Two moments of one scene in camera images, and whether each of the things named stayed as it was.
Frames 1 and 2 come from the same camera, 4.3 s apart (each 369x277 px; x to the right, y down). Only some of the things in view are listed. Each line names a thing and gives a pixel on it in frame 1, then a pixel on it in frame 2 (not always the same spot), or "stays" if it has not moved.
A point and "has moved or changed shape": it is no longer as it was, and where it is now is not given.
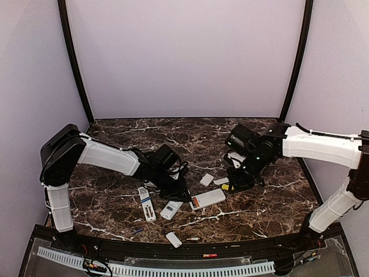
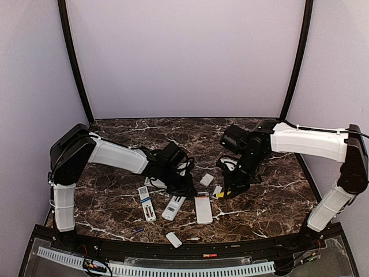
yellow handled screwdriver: (226, 187) has moved or changed shape
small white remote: (207, 198) to (203, 210)
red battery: (210, 255) stays
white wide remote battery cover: (206, 180) stays
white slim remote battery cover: (221, 180) has moved or changed shape
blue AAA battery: (141, 229) stays
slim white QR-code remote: (147, 203) stays
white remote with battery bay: (171, 209) stays
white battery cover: (173, 239) stays
